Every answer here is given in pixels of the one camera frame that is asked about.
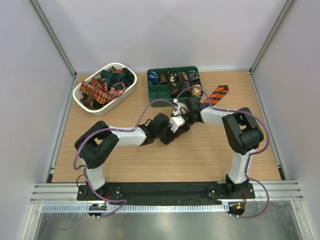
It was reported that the orange navy striped tie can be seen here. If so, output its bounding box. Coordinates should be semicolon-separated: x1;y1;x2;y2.
174;84;230;138

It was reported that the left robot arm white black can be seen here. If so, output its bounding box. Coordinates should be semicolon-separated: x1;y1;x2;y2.
73;113;186;200

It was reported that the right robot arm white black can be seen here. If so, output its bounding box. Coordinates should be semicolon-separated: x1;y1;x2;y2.
185;96;264;198

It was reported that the beige red rolled tie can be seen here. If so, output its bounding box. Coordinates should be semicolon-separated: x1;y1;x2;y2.
190;84;203;97

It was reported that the blue grey rolled tie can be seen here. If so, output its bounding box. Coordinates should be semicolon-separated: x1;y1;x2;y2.
187;70;200;83

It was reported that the dark floral rolled tie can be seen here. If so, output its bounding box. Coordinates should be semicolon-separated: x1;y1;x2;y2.
168;71;181;99

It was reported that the green divided organizer tray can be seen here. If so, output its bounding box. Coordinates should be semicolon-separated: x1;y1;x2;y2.
146;66;203;102

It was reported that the brown camouflage rolled tie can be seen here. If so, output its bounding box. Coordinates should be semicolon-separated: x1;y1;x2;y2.
158;72;168;85

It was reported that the dark green tie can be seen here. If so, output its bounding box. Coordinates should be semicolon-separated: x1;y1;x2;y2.
100;66;135;89

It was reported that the red yellow patterned tie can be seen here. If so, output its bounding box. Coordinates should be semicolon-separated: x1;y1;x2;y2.
80;78;127;104

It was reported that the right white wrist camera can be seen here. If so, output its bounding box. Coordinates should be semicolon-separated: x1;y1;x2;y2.
172;98;188;116

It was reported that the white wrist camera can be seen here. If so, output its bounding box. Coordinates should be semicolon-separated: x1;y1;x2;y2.
169;115;185;133
172;98;188;116

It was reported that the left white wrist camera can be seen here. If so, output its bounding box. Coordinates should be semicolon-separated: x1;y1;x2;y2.
169;115;185;133

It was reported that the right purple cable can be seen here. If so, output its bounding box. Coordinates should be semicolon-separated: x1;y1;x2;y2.
174;86;271;220

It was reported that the purple cable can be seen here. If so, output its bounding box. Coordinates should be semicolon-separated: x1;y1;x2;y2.
72;99;178;230
174;86;271;220

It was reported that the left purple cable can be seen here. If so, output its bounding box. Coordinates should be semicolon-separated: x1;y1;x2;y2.
72;99;178;230

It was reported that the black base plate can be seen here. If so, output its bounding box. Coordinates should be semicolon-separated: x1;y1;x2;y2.
76;181;256;206

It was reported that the slotted grey cable duct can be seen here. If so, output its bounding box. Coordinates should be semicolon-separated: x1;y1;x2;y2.
41;202;229;214

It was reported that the right aluminium frame post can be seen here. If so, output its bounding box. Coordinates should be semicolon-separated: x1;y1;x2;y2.
248;0;296;181

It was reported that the aluminium frame post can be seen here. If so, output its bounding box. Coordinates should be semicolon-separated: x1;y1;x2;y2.
248;0;296;181
29;0;79;184

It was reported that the left aluminium frame post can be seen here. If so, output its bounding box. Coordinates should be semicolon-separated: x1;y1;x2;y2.
29;0;79;184

